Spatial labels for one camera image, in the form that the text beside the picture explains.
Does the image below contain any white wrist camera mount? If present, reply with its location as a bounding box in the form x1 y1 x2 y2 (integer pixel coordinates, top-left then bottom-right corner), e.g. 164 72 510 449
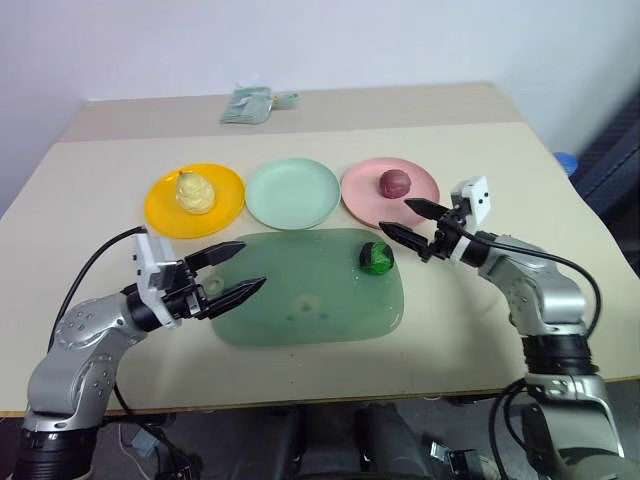
450 175 490 227
131 234 182 330

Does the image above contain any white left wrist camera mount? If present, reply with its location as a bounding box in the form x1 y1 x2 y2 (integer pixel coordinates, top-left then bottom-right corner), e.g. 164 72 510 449
131 234 182 330

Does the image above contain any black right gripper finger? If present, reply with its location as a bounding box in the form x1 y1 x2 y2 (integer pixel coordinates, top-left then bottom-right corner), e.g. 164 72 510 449
379 221 432 261
403 198 451 221

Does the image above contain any green round vegetable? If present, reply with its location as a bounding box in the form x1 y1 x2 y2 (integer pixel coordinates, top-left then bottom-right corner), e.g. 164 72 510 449
358 240 394 277

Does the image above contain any dark red round fruit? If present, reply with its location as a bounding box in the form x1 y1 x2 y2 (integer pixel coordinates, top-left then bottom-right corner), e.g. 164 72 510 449
377 168 412 198

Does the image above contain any pink plate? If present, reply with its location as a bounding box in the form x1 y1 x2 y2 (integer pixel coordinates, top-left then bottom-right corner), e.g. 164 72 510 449
340 157 441 231

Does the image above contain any dark rounded robot leg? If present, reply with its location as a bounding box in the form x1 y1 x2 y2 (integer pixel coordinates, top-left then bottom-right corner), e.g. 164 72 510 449
349 399 436 480

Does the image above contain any yellow plate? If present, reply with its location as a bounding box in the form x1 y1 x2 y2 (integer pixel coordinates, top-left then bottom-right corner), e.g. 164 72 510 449
143 162 246 239

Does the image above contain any black chair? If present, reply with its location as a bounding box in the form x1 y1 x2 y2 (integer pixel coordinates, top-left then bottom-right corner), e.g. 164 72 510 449
569 94 640 279

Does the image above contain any translucent green tray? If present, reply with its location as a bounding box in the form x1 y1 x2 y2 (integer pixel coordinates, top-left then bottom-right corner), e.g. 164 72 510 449
202 228 405 348

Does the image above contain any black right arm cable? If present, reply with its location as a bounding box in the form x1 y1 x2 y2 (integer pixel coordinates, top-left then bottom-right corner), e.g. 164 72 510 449
462 231 603 351

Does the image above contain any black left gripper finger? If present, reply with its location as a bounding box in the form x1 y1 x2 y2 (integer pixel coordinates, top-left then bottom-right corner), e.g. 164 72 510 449
202 276 268 319
183 240 247 274

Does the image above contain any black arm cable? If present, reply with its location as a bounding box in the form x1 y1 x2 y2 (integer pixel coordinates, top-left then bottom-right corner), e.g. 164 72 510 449
462 231 603 351
49 227 151 351

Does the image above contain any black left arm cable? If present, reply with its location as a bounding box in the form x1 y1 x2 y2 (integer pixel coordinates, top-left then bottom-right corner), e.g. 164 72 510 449
49 227 151 351

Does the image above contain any light green plate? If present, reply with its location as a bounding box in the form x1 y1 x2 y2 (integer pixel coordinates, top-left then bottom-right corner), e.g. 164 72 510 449
245 157 339 232

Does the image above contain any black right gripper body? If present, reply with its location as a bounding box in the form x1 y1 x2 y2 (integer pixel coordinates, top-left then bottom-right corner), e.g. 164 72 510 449
418 205 471 263

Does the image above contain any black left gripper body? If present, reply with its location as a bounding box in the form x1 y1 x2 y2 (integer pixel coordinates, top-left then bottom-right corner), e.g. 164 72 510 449
159 259 214 321

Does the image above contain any green packaged cloth bag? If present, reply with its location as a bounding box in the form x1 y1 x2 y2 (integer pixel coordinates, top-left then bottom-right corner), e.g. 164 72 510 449
218 83 301 126

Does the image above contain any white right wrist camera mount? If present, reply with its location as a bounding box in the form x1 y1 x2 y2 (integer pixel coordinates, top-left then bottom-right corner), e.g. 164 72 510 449
450 175 490 227

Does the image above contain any yellow pear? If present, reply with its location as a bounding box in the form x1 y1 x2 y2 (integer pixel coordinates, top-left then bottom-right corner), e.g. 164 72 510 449
174 170 217 217

